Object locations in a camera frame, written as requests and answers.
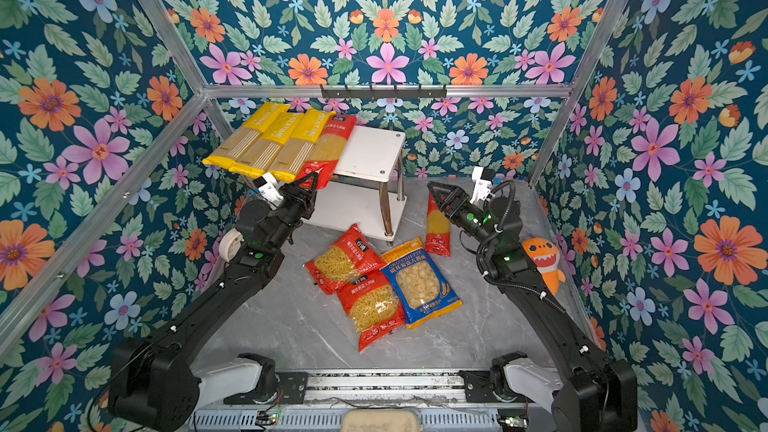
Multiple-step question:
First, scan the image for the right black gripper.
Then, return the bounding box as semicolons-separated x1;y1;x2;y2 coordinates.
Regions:
430;182;500;256

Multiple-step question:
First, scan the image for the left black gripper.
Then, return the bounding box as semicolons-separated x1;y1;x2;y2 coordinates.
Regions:
265;169;314;252

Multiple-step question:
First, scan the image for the yellow spaghetti bag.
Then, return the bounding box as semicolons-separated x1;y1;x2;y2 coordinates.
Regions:
229;112;305;179
202;102;290;169
268;109;336;183

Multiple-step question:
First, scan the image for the red spaghetti pack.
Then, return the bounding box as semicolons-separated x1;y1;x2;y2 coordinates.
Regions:
296;115;357;190
425;196;451;257

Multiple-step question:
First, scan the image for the red macaroni bag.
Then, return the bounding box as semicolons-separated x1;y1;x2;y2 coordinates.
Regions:
337;271;406;352
305;224;386;296

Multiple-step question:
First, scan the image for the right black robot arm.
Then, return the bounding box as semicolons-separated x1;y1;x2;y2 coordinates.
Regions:
427;181;639;431

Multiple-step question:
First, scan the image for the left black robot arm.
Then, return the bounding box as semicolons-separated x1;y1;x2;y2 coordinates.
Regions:
108;173;318;431

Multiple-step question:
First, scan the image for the white two-tier shelf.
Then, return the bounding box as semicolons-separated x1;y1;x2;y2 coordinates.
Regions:
306;126;407;244

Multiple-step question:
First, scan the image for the blue orecchiette pasta bag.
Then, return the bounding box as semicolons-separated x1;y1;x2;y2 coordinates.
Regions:
381;238;463;329

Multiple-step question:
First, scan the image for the round cream alarm clock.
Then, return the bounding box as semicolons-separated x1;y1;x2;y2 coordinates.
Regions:
218;229;244;263

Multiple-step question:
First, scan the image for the orange shark plush toy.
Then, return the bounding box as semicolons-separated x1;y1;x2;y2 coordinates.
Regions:
522;237;566;295

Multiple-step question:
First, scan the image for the beige box at bottom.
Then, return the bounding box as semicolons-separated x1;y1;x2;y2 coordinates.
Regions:
340;409;423;432

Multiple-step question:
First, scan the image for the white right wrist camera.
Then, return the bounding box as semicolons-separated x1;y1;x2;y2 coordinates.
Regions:
471;166;495;206

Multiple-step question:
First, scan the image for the black hook rail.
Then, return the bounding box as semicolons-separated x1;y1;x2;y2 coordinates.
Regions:
320;85;448;100

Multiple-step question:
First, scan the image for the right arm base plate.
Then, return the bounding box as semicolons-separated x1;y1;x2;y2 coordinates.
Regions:
458;370;513;404

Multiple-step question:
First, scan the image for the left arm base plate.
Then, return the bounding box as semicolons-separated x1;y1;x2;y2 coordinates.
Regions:
266;371;309;406

